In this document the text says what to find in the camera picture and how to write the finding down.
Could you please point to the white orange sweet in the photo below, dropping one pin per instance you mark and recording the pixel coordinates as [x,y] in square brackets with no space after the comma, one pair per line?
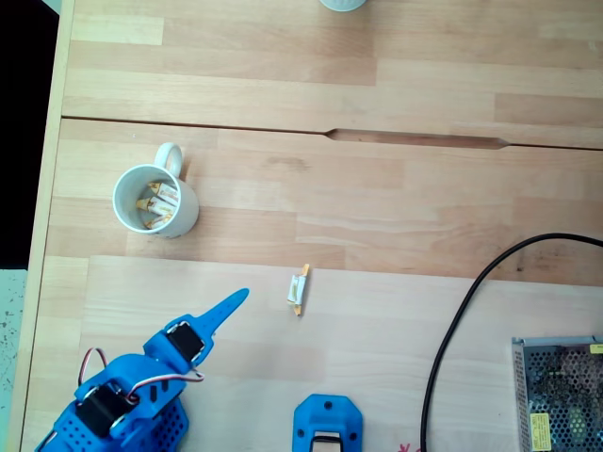
[297,289]
[166,190]
[158,204]
[158,221]

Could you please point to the white ceramic mug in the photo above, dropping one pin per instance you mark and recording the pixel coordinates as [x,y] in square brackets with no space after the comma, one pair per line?
[187,212]

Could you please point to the light wooden board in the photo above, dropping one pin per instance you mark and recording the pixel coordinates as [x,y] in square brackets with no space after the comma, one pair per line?
[377,339]

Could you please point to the white round object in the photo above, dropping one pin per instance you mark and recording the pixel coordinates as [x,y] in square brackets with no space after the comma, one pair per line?
[344,4]

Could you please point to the perforated metal power supply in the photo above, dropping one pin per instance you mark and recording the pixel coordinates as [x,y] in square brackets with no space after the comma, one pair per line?
[556,376]

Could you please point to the blue printed post base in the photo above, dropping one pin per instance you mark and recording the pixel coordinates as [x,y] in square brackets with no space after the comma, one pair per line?
[327,414]

